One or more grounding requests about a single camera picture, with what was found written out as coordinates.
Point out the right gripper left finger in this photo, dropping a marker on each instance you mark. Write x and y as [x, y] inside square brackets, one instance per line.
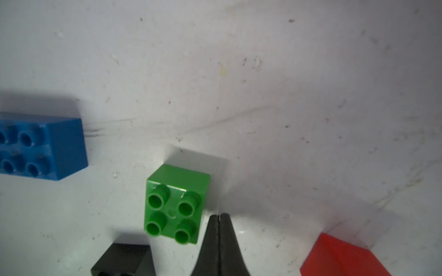
[207, 263]

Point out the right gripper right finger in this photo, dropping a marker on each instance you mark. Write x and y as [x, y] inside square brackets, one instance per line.
[231, 262]

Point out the green lego brick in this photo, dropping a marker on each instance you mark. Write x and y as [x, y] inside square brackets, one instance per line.
[175, 200]

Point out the red lego brick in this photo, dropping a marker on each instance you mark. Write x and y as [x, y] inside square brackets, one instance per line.
[333, 257]

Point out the black lego brick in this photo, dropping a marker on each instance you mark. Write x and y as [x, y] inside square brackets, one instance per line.
[125, 260]

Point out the dark blue lego brick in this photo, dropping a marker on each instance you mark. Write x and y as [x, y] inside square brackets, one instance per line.
[42, 147]

